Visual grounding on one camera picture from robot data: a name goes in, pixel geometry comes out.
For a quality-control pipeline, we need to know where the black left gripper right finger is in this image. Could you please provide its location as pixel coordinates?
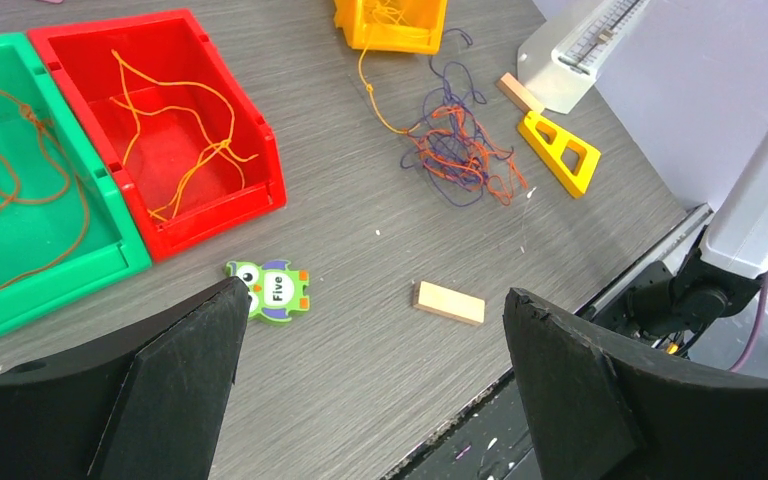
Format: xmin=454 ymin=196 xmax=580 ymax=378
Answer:
xmin=503 ymin=288 xmax=768 ymax=479

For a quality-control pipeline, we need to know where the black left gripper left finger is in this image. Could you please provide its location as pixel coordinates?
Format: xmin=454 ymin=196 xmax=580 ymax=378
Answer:
xmin=0 ymin=277 xmax=249 ymax=479

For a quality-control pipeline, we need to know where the purple cable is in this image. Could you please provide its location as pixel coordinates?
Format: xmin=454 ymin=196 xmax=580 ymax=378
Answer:
xmin=400 ymin=27 xmax=514 ymax=208

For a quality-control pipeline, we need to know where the yellow cable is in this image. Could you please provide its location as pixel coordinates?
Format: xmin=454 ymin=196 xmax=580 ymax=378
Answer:
xmin=110 ymin=0 xmax=425 ymax=223

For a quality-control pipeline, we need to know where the brown orange cable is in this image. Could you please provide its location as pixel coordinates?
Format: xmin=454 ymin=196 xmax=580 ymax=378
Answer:
xmin=0 ymin=40 xmax=92 ymax=297

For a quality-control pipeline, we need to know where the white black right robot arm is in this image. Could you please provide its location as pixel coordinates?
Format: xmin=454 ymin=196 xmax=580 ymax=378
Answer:
xmin=624 ymin=131 xmax=768 ymax=337

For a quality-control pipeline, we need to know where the green owl toy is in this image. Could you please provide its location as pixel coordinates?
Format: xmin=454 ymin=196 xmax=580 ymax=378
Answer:
xmin=224 ymin=260 xmax=311 ymax=326

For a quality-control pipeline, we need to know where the wooden block near front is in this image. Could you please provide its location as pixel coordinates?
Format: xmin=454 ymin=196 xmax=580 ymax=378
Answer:
xmin=413 ymin=281 xmax=486 ymax=325

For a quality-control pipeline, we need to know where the green plastic bin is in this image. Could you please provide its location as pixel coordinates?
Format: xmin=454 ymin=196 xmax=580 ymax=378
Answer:
xmin=0 ymin=33 xmax=151 ymax=337

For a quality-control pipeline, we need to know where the yellow triangle stand right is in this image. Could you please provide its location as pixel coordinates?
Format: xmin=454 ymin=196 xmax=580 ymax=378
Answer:
xmin=517 ymin=111 xmax=601 ymax=198

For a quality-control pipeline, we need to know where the red plastic bin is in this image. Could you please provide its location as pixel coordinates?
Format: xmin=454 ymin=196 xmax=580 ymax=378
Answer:
xmin=29 ymin=9 xmax=287 ymax=262

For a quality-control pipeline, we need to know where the wooden block near metronome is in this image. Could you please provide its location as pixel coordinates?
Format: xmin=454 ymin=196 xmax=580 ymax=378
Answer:
xmin=496 ymin=72 xmax=545 ymax=114

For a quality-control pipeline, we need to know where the white metronome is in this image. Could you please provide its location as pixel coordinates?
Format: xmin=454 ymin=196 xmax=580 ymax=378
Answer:
xmin=516 ymin=0 xmax=651 ymax=114

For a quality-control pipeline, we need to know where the orange plastic bin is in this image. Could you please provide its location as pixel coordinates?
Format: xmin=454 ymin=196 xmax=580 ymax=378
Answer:
xmin=333 ymin=0 xmax=448 ymax=55

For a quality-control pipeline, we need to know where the purple right arm hose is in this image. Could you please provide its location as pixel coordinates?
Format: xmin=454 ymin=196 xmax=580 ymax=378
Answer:
xmin=728 ymin=271 xmax=768 ymax=374

